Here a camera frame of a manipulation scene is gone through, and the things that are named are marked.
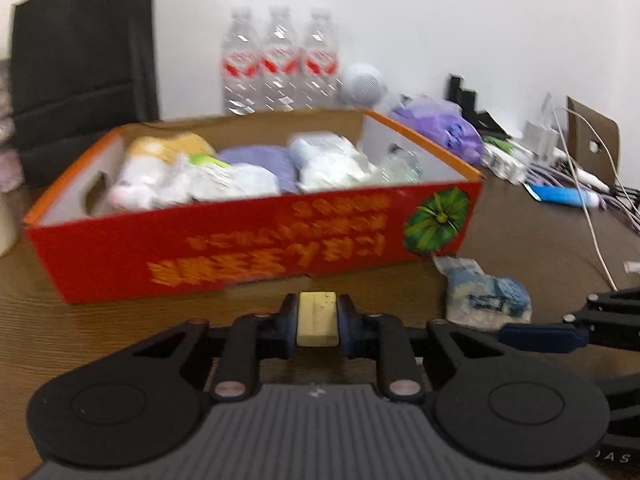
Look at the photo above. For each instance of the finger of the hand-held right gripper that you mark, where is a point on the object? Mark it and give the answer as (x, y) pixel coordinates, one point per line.
(615, 299)
(540, 335)

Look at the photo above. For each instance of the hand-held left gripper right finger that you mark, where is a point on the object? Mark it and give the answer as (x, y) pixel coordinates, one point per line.
(345, 325)

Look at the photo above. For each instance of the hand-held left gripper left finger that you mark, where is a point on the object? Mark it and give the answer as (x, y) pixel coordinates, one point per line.
(289, 322)

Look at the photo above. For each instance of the pale yellow rectangular block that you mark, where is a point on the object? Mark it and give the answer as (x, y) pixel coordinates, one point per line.
(316, 320)

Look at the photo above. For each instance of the blue white packet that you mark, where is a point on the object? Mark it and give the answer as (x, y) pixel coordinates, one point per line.
(485, 295)

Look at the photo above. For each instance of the red cardboard box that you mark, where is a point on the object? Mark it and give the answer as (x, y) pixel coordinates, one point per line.
(250, 260)

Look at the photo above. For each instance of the white tissue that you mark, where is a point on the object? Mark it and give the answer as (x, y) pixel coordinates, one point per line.
(335, 170)
(230, 182)

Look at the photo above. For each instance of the purple knit cloth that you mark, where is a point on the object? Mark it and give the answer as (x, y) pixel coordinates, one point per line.
(260, 160)

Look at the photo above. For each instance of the iridescent plastic bag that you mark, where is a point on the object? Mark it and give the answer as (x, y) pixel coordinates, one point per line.
(400, 165)

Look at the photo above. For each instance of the green tissue pack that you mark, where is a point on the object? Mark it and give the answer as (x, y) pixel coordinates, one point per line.
(207, 160)

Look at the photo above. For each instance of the plush hamster toy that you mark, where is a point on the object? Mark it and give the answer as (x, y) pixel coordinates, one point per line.
(145, 170)

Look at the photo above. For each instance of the clear plastic scrap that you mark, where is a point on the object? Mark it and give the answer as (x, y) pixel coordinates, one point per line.
(632, 268)

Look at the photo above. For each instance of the blue tube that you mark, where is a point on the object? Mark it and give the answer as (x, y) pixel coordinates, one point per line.
(565, 196)

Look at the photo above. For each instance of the white pen device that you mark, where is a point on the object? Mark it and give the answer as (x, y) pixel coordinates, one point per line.
(590, 178)

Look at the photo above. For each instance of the white charger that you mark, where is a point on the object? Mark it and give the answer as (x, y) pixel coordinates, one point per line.
(532, 134)
(552, 139)

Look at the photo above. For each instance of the white clip device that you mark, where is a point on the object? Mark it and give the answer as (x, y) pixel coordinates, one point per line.
(505, 165)

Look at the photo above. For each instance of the brown cardboard piece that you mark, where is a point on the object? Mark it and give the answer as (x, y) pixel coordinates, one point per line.
(595, 125)

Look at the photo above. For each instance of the green white tube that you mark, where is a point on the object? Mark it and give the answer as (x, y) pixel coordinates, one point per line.
(497, 144)

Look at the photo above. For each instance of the black pouch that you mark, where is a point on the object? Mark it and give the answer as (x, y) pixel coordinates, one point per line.
(490, 122)

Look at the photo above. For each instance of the purple tissue pack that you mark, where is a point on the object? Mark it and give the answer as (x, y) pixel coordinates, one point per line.
(440, 127)

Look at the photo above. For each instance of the white round speaker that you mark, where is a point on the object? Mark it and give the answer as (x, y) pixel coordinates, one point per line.
(362, 82)

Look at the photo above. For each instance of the clear water bottle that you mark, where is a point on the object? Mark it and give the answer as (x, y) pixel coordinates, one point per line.
(241, 65)
(320, 62)
(280, 62)

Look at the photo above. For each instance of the white thermos bottle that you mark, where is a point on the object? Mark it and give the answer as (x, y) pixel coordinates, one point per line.
(7, 225)

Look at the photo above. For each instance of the black paper bag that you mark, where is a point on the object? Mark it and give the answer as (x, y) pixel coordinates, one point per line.
(146, 50)
(75, 60)

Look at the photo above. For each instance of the glass vase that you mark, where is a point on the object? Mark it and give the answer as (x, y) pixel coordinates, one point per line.
(7, 160)

